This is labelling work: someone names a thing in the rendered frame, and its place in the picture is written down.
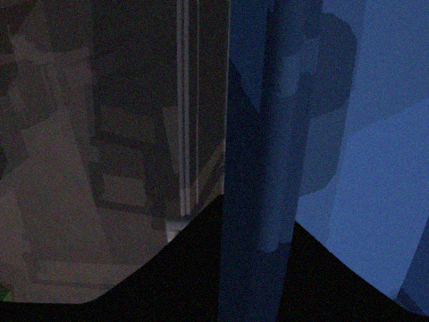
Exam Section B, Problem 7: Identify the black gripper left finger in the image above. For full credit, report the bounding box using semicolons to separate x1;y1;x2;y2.
0;194;223;322

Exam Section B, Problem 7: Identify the grey plastic tray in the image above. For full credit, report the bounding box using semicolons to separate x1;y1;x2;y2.
176;0;231;219

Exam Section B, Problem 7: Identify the green rectangular block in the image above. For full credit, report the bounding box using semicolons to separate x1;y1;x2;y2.
0;287;12;301

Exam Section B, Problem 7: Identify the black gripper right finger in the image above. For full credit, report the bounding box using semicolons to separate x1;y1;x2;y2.
276;221;429;322

